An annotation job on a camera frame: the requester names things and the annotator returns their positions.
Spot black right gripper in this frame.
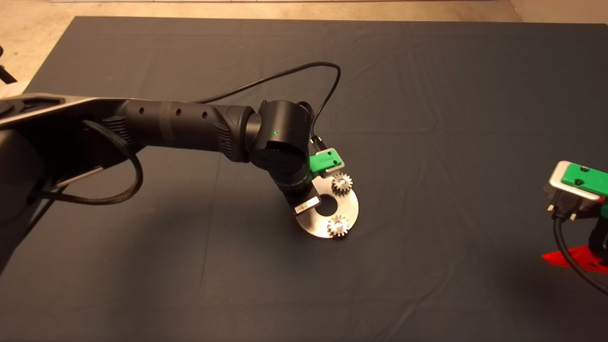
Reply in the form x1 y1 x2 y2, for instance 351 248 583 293
542 216 608 275

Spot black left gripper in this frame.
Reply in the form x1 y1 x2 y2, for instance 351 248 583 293
275 176 322 217

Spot small steel planetary gear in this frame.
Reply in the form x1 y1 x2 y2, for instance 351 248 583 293
327 214 351 238
331 173 353 196

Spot round metal carrier plate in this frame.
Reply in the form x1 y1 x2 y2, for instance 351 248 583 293
295 175 360 239

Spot dark grey table cloth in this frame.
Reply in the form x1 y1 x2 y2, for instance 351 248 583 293
0 16 608 342

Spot green left camera mount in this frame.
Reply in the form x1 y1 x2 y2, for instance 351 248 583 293
309 148 343 178

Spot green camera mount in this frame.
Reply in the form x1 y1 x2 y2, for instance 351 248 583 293
309 148 343 178
561 163 608 217

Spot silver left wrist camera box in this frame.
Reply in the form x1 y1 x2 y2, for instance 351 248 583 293
322 148 346 176

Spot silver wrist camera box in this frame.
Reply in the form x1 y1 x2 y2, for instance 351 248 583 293
549 161 602 211
322 148 346 176

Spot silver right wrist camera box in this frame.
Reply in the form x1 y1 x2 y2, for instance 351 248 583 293
549 161 602 211

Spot green right camera mount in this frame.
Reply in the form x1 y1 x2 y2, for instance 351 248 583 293
561 163 608 217

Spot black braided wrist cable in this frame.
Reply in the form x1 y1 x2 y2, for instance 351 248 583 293
297 101 315 136

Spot black braided cable sleeve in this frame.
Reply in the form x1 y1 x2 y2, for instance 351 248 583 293
28 119 144 205

